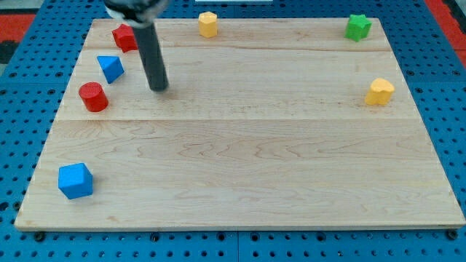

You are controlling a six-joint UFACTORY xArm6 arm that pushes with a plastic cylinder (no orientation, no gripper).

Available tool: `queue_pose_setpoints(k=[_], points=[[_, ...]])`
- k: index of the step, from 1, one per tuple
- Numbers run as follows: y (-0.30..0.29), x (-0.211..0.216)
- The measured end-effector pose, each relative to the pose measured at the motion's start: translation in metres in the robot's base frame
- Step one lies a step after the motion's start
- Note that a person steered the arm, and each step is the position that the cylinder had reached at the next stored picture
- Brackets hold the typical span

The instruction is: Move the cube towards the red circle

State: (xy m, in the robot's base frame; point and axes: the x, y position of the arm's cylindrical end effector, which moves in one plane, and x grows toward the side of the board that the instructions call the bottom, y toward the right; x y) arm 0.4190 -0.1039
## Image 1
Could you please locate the blue cube block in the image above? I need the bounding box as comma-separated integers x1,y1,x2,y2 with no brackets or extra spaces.
58,163,93,199

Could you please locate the wooden board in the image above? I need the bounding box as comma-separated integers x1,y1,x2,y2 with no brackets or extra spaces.
15,18,465,231

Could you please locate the yellow hexagon block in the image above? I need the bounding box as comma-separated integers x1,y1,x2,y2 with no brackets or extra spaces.
198,12,218,38

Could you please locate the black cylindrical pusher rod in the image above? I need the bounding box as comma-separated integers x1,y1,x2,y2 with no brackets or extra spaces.
133,23,169,92

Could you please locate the blue triangular prism block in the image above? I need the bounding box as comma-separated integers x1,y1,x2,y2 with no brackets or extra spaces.
97,56,125,84

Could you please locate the red cylinder block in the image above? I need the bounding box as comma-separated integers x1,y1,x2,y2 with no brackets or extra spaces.
79,82,108,112

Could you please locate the red star block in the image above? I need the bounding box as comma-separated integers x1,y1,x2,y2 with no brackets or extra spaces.
112,24,138,53

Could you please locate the yellow heart block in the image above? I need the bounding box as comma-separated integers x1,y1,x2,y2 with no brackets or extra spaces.
364,78,395,106

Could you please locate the green star block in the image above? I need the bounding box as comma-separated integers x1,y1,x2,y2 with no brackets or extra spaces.
344,15,372,42

